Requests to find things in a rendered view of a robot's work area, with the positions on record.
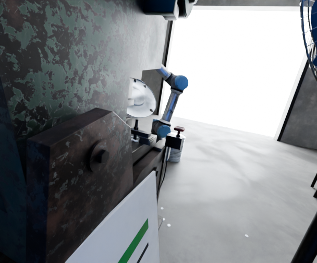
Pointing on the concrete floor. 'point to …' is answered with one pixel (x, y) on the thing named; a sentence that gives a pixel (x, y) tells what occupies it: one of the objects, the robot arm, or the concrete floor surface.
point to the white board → (125, 230)
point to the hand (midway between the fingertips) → (134, 80)
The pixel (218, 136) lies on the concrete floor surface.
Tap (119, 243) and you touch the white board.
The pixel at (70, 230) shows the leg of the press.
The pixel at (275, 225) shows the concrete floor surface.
